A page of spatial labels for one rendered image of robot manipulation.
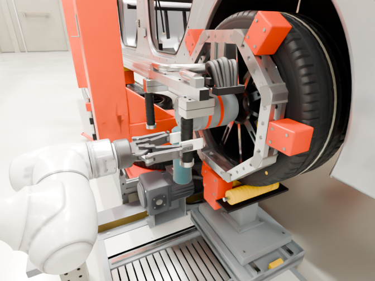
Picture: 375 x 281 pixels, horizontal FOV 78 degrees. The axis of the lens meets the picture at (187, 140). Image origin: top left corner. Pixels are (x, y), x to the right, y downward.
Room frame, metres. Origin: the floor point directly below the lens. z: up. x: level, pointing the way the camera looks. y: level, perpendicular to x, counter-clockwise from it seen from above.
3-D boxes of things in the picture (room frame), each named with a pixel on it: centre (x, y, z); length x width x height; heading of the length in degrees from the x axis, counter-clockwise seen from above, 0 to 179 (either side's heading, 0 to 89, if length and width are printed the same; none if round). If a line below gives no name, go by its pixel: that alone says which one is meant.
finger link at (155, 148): (0.54, 0.07, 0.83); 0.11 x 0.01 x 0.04; 98
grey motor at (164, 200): (1.11, 0.06, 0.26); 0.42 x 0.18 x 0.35; 116
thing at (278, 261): (0.94, -0.29, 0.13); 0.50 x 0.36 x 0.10; 26
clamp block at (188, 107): (0.63, -0.02, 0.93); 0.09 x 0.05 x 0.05; 116
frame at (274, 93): (0.87, -0.13, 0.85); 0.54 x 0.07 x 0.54; 26
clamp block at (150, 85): (0.93, 0.13, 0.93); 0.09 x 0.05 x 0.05; 116
